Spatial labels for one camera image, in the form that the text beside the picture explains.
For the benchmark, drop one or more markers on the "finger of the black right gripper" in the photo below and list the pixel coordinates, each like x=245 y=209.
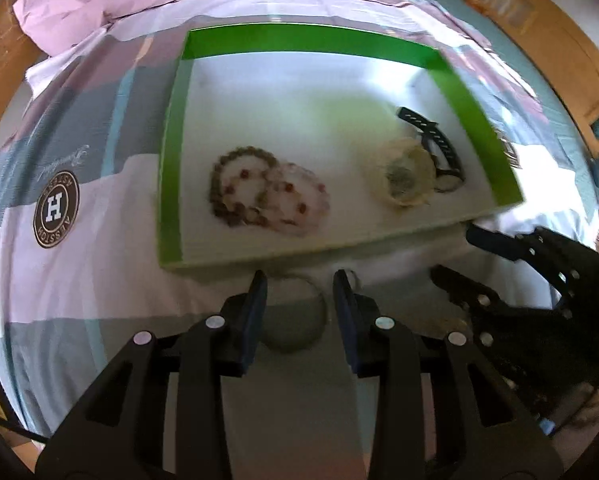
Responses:
x=471 y=296
x=513 y=248

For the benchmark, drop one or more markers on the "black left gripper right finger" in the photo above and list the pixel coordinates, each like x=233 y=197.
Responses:
x=356 y=315

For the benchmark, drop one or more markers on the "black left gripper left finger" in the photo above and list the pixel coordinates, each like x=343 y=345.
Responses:
x=243 y=316

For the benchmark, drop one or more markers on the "black strap wristwatch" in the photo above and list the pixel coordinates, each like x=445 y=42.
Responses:
x=449 y=172

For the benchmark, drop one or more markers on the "cream white wristwatch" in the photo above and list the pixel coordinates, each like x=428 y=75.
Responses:
x=401 y=173

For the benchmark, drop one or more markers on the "green cardboard box tray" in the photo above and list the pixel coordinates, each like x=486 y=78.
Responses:
x=269 y=127

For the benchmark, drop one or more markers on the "wooden footboard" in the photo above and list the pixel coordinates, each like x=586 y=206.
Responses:
x=561 y=51

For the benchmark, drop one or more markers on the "plaid patchwork bed sheet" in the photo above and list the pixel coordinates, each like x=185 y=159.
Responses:
x=115 y=359

